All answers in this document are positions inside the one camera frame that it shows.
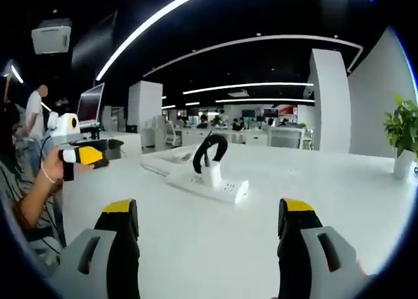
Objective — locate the white charger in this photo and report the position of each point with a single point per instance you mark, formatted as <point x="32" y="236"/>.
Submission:
<point x="214" y="177"/>

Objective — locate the person's left hand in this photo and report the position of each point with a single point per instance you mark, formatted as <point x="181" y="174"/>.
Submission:
<point x="54" y="168"/>

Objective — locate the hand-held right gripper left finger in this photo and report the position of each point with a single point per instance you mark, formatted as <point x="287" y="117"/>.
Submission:
<point x="124" y="256"/>

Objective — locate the open laptop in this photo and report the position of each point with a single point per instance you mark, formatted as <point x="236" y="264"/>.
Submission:
<point x="89" y="106"/>

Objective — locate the white power strip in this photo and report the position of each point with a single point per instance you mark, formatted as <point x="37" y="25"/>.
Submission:
<point x="230" y="190"/>

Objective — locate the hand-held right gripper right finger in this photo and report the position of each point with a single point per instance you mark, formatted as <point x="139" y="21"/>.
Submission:
<point x="294" y="263"/>

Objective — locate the large ceiling air conditioner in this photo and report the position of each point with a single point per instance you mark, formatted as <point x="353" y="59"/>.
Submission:
<point x="52" y="36"/>

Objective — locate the white mesh office chair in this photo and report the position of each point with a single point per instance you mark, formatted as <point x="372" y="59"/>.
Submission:
<point x="286" y="138"/>

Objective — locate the white desk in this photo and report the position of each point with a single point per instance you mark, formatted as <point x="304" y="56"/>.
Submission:
<point x="212" y="240"/>

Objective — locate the white wrist band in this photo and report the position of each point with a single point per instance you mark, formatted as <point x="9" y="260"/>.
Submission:
<point x="49" y="176"/>

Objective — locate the potted green plant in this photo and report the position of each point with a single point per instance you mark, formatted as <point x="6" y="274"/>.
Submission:
<point x="403" y="129"/>

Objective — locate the person's striped shirt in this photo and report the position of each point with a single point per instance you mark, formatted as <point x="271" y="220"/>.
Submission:
<point x="19" y="188"/>

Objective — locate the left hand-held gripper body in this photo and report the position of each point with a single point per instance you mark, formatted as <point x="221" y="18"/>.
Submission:
<point x="63" y="124"/>

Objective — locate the dark hanging screen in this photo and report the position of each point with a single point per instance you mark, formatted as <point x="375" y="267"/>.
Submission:
<point x="94" y="38"/>

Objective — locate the ceiling air conditioner vent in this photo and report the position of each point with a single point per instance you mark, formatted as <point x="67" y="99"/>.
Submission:
<point x="238" y="94"/>

